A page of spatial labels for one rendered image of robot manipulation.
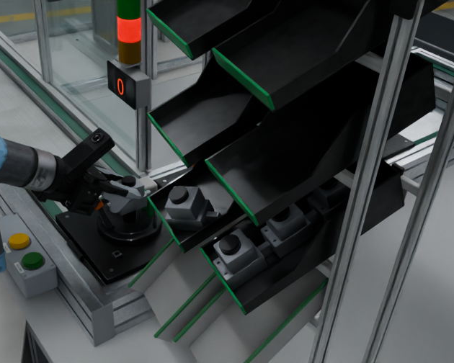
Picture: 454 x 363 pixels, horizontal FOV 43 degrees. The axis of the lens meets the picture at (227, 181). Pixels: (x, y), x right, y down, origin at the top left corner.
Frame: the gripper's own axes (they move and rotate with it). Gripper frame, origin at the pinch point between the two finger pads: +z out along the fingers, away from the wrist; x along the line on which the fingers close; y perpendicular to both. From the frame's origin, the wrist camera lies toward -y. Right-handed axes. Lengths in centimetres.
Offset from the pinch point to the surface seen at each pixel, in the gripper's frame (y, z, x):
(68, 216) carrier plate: 14.5, -2.5, -9.9
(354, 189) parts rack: -26, -16, 52
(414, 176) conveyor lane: -33, 78, 16
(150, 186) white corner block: 1.7, 12.7, -7.7
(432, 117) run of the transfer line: -52, 102, -1
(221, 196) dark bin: -12.9, -8.6, 29.1
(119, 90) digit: -14.3, 0.4, -19.6
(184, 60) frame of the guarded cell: -25, 68, -82
